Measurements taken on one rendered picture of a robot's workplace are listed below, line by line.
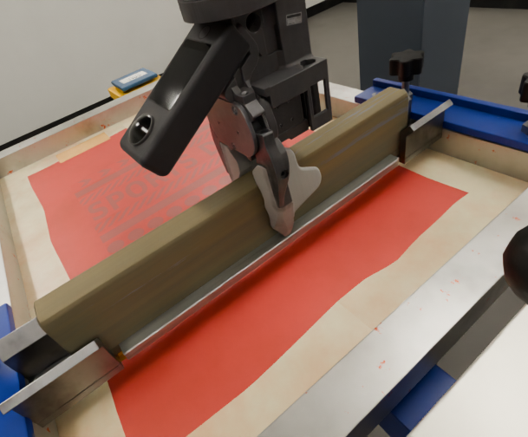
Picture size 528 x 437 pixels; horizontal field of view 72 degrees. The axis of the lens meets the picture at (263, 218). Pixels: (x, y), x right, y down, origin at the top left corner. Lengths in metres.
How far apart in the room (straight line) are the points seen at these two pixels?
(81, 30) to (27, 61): 0.54
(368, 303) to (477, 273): 0.09
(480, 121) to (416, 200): 0.12
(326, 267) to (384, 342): 0.12
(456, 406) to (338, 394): 0.08
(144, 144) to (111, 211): 0.32
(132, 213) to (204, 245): 0.25
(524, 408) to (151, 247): 0.25
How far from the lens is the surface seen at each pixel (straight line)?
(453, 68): 1.10
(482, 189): 0.47
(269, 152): 0.28
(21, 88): 4.00
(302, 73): 0.29
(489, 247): 0.36
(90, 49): 4.04
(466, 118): 0.51
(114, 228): 0.54
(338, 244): 0.40
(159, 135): 0.26
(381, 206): 0.44
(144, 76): 1.06
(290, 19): 0.30
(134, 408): 0.36
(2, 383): 0.39
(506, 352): 0.24
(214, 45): 0.27
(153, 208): 0.54
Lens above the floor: 1.25
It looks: 40 degrees down
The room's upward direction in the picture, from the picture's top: 16 degrees counter-clockwise
